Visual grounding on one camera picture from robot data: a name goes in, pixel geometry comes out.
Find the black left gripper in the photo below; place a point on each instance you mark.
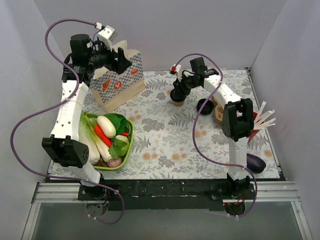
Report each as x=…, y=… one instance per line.
x=119, y=63

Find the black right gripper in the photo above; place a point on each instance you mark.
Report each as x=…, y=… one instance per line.
x=178, y=91

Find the blue checkered paper bag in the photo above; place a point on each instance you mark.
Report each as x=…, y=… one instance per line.
x=110, y=89

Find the black plastic cup lid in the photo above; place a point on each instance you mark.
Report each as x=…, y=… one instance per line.
x=177, y=96

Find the brown paper coffee cup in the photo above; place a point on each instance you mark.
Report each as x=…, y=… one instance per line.
x=178, y=104

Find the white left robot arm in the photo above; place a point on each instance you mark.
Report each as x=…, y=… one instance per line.
x=63, y=145

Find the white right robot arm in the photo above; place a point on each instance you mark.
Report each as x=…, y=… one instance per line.
x=237, y=117

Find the brown cardboard cup carrier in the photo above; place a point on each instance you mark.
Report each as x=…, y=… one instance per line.
x=218, y=110

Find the green leafy vegetable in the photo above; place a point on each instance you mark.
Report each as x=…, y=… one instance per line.
x=119, y=122

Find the white radish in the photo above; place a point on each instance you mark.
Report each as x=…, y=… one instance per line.
x=86, y=137
x=106, y=125

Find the floral table mat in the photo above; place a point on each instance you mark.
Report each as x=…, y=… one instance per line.
x=171, y=142

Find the red chili pepper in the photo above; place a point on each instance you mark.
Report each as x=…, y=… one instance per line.
x=99, y=132

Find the green cabbage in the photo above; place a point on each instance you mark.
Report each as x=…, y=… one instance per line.
x=120, y=146

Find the green vegetable basket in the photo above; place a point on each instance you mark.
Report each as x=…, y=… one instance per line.
x=105, y=157

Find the pink onion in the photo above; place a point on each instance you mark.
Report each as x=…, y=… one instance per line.
x=115, y=162

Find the purple eggplant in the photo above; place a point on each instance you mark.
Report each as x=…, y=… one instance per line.
x=255, y=164

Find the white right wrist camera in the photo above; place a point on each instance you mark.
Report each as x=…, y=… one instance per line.
x=176, y=70

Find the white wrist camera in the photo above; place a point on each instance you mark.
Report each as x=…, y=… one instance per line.
x=176, y=70
x=106, y=36

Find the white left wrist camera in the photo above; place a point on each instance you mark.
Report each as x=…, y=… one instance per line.
x=106, y=36

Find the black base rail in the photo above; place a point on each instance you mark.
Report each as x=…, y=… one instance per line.
x=162, y=194

